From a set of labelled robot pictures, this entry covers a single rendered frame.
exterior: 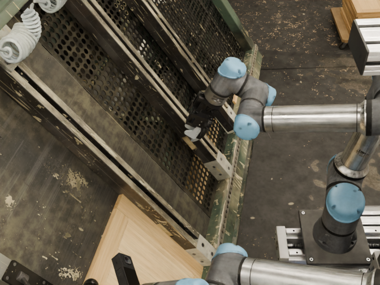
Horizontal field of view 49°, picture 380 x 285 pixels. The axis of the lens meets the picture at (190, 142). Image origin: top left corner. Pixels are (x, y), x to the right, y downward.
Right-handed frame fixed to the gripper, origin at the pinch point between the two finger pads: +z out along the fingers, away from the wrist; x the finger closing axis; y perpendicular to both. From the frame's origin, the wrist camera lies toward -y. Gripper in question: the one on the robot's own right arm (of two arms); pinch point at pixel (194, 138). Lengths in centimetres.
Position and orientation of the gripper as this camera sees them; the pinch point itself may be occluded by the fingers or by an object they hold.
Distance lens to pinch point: 149.6
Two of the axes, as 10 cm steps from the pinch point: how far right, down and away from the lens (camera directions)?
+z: -4.0, 6.2, 6.8
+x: -0.5, 7.3, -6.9
